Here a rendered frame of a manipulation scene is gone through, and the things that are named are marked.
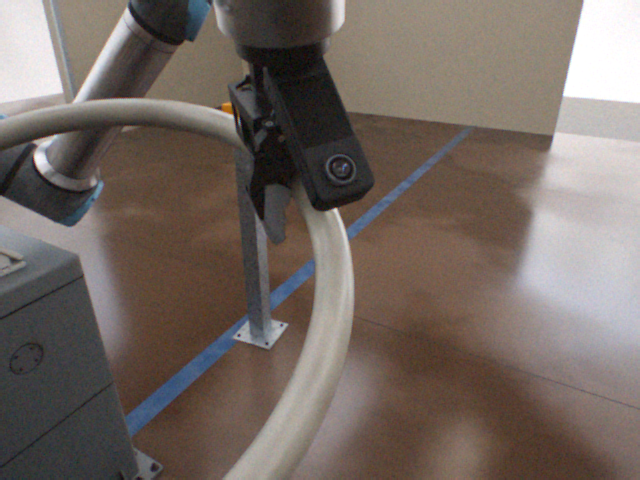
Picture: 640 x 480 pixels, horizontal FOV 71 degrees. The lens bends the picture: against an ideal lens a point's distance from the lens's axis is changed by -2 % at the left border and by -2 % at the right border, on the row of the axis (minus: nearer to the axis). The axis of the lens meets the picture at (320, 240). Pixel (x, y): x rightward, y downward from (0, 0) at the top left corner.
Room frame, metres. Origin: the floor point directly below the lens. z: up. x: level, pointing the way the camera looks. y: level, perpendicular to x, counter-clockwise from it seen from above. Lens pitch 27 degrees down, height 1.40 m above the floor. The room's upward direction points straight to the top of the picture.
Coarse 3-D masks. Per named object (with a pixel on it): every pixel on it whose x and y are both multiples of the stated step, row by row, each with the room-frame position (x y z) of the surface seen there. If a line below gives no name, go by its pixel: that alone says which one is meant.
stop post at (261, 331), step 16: (240, 160) 1.72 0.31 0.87; (240, 176) 1.72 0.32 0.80; (240, 192) 1.72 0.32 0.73; (240, 208) 1.72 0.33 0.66; (240, 224) 1.73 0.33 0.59; (256, 224) 1.70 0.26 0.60; (256, 240) 1.70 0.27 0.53; (256, 256) 1.70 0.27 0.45; (256, 272) 1.70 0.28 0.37; (256, 288) 1.71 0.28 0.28; (256, 304) 1.71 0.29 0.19; (256, 320) 1.71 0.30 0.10; (272, 320) 1.83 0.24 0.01; (240, 336) 1.71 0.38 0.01; (256, 336) 1.71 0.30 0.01; (272, 336) 1.71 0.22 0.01
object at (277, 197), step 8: (272, 184) 0.37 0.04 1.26; (280, 184) 0.38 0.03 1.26; (272, 192) 0.38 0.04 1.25; (280, 192) 0.38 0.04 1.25; (288, 192) 0.38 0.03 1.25; (264, 200) 0.37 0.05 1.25; (272, 200) 0.38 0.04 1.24; (280, 200) 0.38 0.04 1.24; (288, 200) 0.39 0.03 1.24; (264, 208) 0.38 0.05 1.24; (272, 208) 0.38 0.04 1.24; (280, 208) 0.39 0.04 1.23; (264, 216) 0.38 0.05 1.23; (272, 216) 0.39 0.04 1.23; (280, 216) 0.39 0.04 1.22; (264, 224) 0.39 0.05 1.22; (272, 224) 0.39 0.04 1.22; (280, 224) 0.39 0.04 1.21; (272, 232) 0.39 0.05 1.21; (280, 232) 0.40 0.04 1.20; (272, 240) 0.41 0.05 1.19; (280, 240) 0.40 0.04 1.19
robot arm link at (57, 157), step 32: (160, 0) 0.88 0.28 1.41; (192, 0) 0.89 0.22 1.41; (128, 32) 0.91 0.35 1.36; (160, 32) 0.90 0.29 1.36; (192, 32) 0.90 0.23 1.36; (96, 64) 0.95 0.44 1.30; (128, 64) 0.92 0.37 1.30; (160, 64) 0.94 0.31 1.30; (96, 96) 0.94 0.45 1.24; (128, 96) 0.95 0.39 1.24; (96, 128) 0.96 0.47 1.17; (32, 160) 1.01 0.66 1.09; (64, 160) 0.98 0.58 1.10; (96, 160) 1.01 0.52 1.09; (32, 192) 0.99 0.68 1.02; (64, 192) 0.99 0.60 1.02; (96, 192) 1.06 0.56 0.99; (64, 224) 1.03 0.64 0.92
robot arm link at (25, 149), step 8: (24, 144) 1.05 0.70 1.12; (32, 144) 1.07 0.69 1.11; (0, 152) 0.99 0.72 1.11; (8, 152) 1.00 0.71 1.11; (16, 152) 1.01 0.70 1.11; (24, 152) 1.03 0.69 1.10; (0, 160) 0.99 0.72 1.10; (8, 160) 0.99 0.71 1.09; (16, 160) 1.00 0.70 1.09; (24, 160) 1.01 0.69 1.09; (0, 168) 0.98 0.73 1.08; (8, 168) 0.99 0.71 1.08; (16, 168) 0.99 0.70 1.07; (0, 176) 0.98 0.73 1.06; (8, 176) 0.98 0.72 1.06; (0, 184) 0.98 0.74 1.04; (8, 184) 0.98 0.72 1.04; (0, 192) 0.99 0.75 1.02
